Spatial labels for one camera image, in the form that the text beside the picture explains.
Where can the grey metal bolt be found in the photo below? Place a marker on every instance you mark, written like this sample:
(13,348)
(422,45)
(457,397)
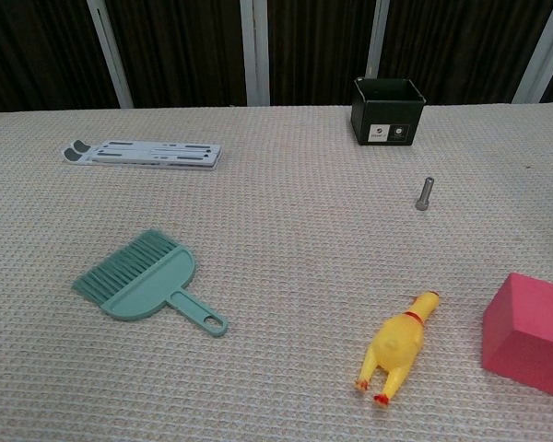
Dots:
(425,193)

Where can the white folding laptop stand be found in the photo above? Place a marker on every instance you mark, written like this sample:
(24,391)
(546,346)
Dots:
(166,155)

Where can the green hand brush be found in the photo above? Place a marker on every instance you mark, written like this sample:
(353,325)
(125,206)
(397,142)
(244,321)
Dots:
(152,285)

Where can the beige woven tablecloth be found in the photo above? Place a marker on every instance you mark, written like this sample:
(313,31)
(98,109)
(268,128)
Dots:
(276,239)

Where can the black open cardboard box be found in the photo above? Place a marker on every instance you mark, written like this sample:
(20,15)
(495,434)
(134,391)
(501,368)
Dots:
(382,119)

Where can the yellow rubber chicken toy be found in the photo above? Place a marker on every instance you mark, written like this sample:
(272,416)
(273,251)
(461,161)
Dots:
(396,340)

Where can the dark curtain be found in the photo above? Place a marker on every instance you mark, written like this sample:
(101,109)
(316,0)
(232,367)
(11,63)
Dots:
(189,50)

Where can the pink foam cube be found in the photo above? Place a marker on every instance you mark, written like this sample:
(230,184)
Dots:
(530,340)

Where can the white frame post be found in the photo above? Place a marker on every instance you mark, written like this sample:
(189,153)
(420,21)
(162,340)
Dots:
(255,55)
(378,41)
(113,69)
(541,50)

